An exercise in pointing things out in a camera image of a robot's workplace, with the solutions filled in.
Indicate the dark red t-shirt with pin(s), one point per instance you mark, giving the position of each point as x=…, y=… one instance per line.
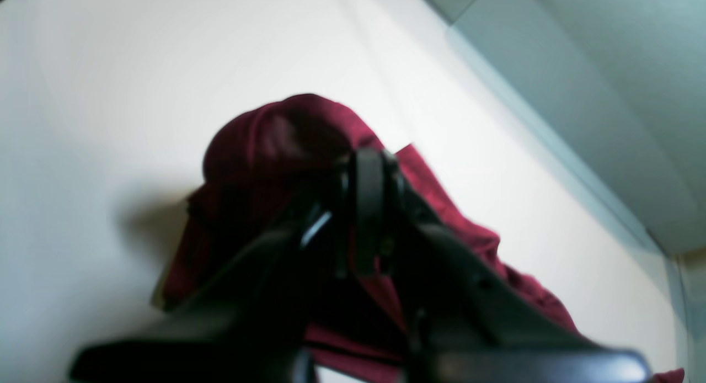
x=255, y=167

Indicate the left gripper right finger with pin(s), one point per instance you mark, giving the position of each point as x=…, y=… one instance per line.
x=465, y=323

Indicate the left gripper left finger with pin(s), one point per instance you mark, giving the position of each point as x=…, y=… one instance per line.
x=248, y=323

